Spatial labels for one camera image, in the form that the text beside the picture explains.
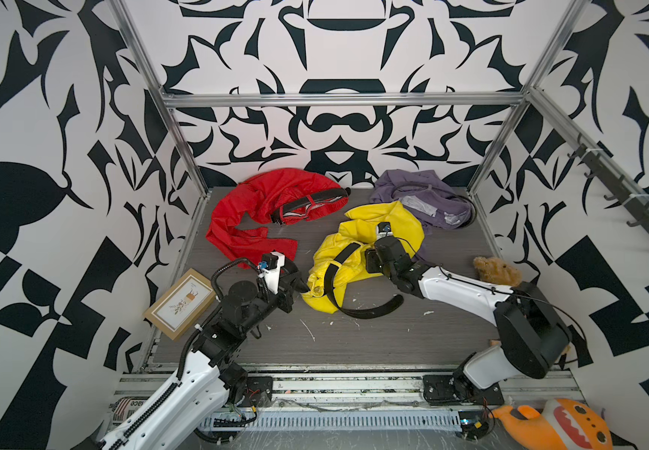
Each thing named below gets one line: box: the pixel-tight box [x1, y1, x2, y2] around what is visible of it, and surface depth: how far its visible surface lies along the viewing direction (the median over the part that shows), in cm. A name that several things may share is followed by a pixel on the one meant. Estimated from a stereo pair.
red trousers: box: [206, 168, 349, 270], surface depth 107 cm
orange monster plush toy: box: [489, 398, 614, 450], surface depth 66 cm
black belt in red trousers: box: [271, 187, 352, 225], surface depth 104 cm
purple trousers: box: [369, 168, 472, 231], surface depth 111 cm
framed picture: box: [142, 268, 217, 342], surface depth 90 cm
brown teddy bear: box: [473, 255, 523, 287], surface depth 90 cm
